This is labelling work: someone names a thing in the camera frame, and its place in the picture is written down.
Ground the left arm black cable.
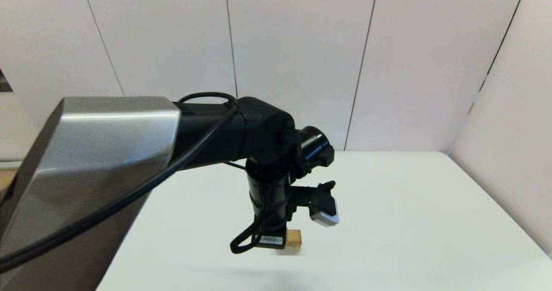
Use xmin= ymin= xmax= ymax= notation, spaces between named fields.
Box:
xmin=0 ymin=91 xmax=264 ymax=275

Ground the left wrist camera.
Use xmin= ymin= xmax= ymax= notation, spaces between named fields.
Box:
xmin=308 ymin=181 xmax=340 ymax=228

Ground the plain brown cardboard box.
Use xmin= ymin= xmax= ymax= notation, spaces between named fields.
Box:
xmin=0 ymin=168 xmax=19 ymax=197

